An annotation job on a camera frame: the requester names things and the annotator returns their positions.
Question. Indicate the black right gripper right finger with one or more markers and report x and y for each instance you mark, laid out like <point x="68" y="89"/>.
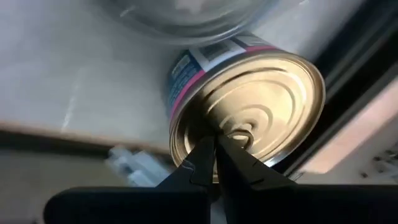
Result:
<point x="280" y="205"/>

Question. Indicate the gold-lidded pink blue can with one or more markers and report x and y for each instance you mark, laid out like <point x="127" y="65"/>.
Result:
<point x="264" y="93"/>

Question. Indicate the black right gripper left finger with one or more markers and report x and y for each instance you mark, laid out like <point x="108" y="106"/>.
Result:
<point x="130" y="205"/>

